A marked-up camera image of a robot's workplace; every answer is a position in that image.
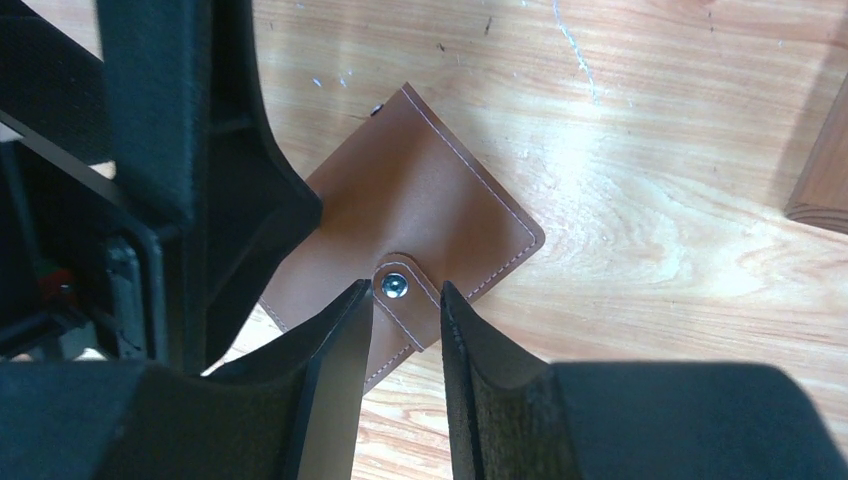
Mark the wooden compartment tray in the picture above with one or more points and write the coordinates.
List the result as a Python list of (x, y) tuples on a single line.
[(819, 198)]

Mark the brown leather card holder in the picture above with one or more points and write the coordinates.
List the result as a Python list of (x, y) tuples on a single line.
[(407, 206)]

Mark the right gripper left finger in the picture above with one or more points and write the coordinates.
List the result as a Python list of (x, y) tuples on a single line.
[(288, 410)]

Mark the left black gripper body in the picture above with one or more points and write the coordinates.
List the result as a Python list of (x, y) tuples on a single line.
[(151, 170)]

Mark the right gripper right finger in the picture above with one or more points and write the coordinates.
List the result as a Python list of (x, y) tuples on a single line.
[(512, 415)]

